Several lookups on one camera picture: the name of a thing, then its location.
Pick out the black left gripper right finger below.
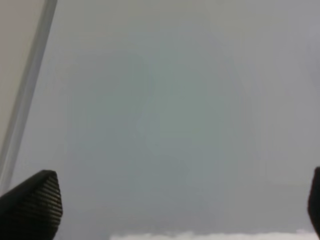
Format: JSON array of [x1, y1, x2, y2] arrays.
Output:
[[307, 166, 320, 238]]

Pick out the white whiteboard with aluminium frame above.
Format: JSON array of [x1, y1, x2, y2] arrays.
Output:
[[6, 0, 320, 240]]

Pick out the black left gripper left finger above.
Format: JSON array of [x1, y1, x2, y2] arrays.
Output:
[[0, 170, 63, 240]]

